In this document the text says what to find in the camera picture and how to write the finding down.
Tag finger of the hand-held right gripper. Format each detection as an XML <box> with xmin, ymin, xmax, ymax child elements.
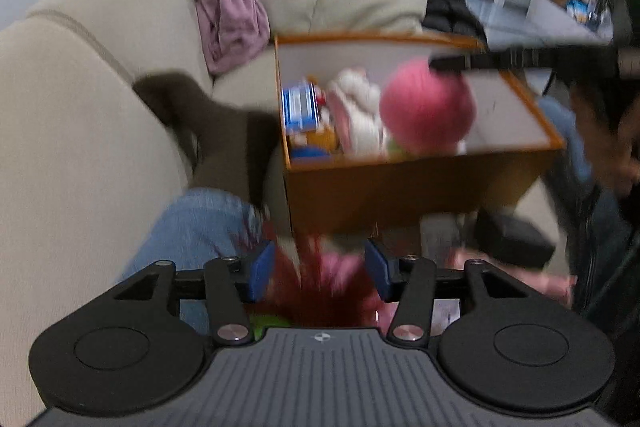
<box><xmin>429</xmin><ymin>47</ymin><xmax>571</xmax><ymax>74</ymax></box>

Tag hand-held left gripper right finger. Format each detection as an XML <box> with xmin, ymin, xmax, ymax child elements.
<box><xmin>364</xmin><ymin>238</ymin><xmax>531</xmax><ymax>344</ymax></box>

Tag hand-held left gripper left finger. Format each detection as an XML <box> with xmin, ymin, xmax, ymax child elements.
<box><xmin>114</xmin><ymin>241</ymin><xmax>276</xmax><ymax>347</ymax></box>

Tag red feather toy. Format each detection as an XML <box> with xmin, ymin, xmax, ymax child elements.
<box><xmin>240</xmin><ymin>212</ymin><xmax>401</xmax><ymax>330</ymax></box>

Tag orange storage box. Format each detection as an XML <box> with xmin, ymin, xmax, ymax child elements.
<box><xmin>273</xmin><ymin>32</ymin><xmax>567</xmax><ymax>235</ymax></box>

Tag pink ball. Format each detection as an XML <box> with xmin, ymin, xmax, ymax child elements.
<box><xmin>379</xmin><ymin>59</ymin><xmax>477</xmax><ymax>146</ymax></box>

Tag person's right hand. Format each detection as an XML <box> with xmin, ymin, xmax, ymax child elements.
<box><xmin>570</xmin><ymin>79</ymin><xmax>640</xmax><ymax>195</ymax></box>

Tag white cabinet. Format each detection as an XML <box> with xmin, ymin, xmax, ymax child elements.
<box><xmin>465</xmin><ymin>0</ymin><xmax>616</xmax><ymax>48</ymax></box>

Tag person's left leg in jeans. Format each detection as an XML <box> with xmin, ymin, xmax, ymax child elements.
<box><xmin>120</xmin><ymin>187</ymin><xmax>266</xmax><ymax>335</ymax></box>

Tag brown sock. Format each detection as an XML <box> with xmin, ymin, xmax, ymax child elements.
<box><xmin>132</xmin><ymin>69</ymin><xmax>282</xmax><ymax>208</ymax></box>

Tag black object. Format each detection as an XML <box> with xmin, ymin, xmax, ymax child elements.
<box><xmin>475</xmin><ymin>208</ymin><xmax>557</xmax><ymax>269</ymax></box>

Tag white plush toy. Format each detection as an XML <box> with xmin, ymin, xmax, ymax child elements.
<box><xmin>326</xmin><ymin>68</ymin><xmax>388</xmax><ymax>158</ymax></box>

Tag blue and white carton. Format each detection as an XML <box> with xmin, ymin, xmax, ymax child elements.
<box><xmin>281</xmin><ymin>79</ymin><xmax>322</xmax><ymax>134</ymax></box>

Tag pink cloth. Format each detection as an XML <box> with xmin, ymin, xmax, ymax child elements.
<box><xmin>194</xmin><ymin>0</ymin><xmax>272</xmax><ymax>76</ymax></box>

